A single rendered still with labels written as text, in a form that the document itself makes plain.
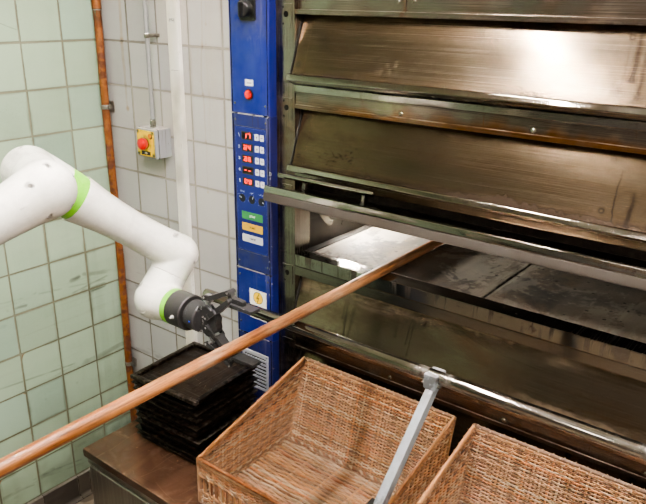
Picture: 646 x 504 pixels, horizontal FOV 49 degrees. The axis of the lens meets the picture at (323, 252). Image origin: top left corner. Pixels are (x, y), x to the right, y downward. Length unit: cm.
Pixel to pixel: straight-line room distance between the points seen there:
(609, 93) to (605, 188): 21
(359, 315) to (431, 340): 25
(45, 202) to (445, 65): 98
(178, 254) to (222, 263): 62
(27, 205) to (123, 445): 111
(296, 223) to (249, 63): 50
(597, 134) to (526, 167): 18
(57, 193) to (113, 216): 27
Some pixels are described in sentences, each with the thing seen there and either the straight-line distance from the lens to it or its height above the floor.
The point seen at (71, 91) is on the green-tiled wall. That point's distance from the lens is 268.
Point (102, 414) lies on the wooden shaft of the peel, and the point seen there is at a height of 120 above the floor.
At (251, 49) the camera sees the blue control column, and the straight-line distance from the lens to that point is 215.
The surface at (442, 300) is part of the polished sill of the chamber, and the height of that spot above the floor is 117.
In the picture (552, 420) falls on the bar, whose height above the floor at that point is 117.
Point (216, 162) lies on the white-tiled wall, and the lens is 236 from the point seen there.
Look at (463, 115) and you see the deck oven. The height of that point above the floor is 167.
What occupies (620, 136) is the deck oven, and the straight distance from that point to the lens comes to 167.
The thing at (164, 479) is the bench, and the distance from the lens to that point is 226.
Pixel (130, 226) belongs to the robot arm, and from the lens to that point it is 179.
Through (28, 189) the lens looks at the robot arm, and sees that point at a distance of 153.
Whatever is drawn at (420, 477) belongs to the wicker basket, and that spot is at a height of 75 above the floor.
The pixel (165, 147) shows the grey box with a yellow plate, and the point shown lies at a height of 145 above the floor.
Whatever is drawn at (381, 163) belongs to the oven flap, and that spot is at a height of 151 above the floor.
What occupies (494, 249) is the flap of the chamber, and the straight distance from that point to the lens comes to 166.
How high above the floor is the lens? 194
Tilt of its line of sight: 20 degrees down
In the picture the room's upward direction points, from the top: 1 degrees clockwise
